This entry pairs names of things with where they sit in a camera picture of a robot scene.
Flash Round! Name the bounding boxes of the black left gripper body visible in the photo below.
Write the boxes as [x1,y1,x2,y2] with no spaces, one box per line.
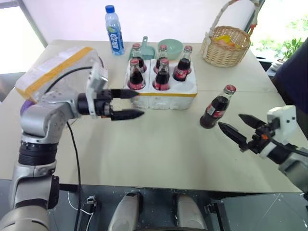
[93,89,116,119]

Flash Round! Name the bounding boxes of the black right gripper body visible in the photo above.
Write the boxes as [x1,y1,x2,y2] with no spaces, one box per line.
[240,119,277,155]

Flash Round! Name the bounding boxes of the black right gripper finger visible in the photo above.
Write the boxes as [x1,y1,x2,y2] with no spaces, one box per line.
[238,113,266,132]
[217,121,248,150]

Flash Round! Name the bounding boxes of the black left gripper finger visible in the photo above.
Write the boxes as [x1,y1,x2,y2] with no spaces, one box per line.
[111,108,145,121]
[110,89,140,99]

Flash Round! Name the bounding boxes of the glass cola bottle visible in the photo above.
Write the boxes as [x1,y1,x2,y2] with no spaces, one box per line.
[152,58,171,92]
[172,45,193,82]
[153,44,168,74]
[199,84,237,129]
[131,43,148,74]
[127,58,146,91]

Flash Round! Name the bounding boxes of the white foam crate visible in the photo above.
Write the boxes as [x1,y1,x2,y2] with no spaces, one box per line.
[123,58,199,111]

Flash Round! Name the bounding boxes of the yellow-taped foam box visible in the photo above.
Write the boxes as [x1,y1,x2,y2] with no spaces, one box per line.
[14,46,109,104]

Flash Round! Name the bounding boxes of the green plastic scoop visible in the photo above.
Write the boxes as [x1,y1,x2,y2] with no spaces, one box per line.
[128,36,156,61]

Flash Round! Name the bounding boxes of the blue plastic drink bottle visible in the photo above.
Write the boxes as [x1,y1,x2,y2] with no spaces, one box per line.
[104,5,125,56]

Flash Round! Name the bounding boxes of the person in dark clothes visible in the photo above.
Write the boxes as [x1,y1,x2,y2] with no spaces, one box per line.
[273,37,308,114]

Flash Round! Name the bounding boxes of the green bowl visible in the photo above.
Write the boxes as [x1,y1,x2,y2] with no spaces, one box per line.
[157,38,184,61]

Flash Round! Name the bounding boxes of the purple object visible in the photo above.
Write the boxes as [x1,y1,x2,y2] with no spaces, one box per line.
[20,99,37,116]

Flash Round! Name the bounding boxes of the green potted plant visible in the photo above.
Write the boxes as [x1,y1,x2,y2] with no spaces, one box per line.
[276,38,304,64]

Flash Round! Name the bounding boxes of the yellow item in basket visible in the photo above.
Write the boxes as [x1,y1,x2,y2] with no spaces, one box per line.
[215,34,233,46]

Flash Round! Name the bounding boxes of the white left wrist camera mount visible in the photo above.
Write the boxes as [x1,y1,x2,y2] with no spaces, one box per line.
[85,61,109,120]

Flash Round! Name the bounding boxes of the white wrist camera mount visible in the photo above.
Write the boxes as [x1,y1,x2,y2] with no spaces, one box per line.
[85,61,109,120]
[259,105,298,160]

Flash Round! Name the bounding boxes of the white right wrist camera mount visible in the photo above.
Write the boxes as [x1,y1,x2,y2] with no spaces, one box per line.
[259,105,298,160]

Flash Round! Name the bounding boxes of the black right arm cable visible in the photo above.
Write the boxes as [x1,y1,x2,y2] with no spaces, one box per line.
[271,137,308,156]

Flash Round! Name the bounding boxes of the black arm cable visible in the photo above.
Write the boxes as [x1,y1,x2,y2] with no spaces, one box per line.
[271,137,308,156]
[44,66,93,231]

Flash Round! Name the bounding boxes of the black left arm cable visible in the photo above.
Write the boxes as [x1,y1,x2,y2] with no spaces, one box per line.
[44,66,93,231]

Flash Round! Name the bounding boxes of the wicker basket with handle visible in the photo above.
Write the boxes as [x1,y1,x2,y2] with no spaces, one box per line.
[200,0,260,68]

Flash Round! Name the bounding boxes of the thin white wire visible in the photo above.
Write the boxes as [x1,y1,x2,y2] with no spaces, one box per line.
[67,192,95,231]

